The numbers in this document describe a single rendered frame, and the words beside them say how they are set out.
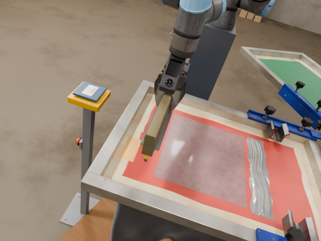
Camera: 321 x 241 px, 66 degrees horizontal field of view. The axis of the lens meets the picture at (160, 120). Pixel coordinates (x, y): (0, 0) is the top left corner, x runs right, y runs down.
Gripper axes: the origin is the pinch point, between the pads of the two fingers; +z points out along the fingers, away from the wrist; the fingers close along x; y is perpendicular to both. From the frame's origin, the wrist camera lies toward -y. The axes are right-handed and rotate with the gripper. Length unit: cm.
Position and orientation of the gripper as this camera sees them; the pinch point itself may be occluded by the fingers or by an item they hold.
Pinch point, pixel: (164, 106)
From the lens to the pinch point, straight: 80.7
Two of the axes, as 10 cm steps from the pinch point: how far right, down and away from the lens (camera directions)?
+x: -9.5, -3.2, 0.4
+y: 2.3, -5.9, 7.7
